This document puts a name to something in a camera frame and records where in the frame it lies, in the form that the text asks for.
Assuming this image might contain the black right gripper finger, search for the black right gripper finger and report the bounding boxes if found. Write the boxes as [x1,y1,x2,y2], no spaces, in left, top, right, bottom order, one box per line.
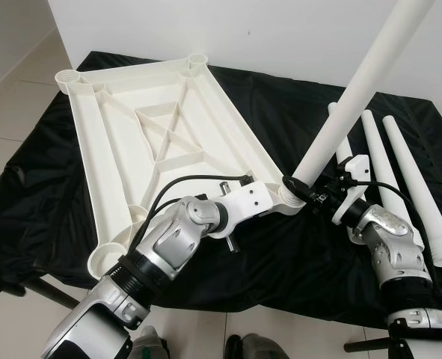
[280,174,313,203]

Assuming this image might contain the white plastic children table top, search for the white plastic children table top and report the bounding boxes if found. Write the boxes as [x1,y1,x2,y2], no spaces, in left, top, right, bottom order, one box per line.
[55,51,300,274]

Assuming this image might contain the black table cloth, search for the black table cloth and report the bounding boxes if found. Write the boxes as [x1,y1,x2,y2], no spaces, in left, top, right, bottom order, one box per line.
[0,50,442,330]

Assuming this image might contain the grey right robot foot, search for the grey right robot foot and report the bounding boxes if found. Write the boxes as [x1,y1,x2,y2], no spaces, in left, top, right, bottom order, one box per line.
[224,333,289,359]

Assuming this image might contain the grey robot foot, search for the grey robot foot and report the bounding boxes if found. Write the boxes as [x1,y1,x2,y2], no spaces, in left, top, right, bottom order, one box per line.
[135,325,169,359]
[224,333,289,359]

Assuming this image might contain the grey left robot foot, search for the grey left robot foot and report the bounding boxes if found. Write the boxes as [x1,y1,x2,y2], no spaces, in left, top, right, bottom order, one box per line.
[135,325,169,359]

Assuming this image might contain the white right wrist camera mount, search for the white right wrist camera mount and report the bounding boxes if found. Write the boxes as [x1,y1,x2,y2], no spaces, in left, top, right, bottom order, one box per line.
[331,155,371,225]

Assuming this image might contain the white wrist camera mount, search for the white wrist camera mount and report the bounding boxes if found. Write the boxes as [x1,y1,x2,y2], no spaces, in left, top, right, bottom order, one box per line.
[331,155,371,225]
[219,179,270,240]

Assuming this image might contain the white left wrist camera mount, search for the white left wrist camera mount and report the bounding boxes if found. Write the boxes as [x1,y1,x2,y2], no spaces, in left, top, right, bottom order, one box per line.
[219,179,270,240]

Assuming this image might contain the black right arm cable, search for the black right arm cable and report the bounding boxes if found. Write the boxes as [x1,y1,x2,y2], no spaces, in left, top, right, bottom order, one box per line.
[339,177,440,300]

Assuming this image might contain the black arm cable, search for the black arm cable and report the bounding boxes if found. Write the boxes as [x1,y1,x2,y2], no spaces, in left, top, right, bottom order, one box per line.
[339,177,440,300]
[127,174,253,263]

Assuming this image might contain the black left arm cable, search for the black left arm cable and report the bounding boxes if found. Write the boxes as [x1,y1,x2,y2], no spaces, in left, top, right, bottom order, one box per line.
[127,174,253,263]

